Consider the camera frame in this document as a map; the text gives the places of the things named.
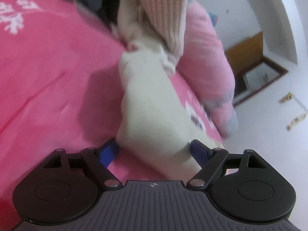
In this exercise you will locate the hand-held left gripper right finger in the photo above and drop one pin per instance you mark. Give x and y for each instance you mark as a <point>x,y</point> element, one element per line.
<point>199,152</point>

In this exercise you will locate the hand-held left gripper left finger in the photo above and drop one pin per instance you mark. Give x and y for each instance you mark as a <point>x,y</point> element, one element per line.
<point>109,154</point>

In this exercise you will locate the beige zip jacket black trim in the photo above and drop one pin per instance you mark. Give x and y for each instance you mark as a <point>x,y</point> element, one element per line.
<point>154,115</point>

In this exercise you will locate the pink floral blanket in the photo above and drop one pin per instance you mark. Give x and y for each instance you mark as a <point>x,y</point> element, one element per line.
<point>48,77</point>

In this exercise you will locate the pink and grey quilt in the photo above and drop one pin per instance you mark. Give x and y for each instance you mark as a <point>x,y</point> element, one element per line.
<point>204,53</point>

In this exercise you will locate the long yellow hanging cloth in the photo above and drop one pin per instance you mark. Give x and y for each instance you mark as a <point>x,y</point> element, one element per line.
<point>296,122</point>

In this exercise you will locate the small yellow hanging cloth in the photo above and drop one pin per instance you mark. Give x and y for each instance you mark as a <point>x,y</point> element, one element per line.
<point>285,98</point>

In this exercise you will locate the blue patterned pillow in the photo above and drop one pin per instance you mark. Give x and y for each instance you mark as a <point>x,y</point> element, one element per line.
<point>213,19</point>

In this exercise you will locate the black garment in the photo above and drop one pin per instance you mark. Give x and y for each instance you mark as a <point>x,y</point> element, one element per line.
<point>114,2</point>

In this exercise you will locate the white wall hook rack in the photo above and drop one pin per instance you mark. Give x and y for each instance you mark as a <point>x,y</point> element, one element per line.
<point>299,103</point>

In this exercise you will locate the dark wooden door frame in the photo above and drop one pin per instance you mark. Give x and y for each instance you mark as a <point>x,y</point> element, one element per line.
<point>276,69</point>

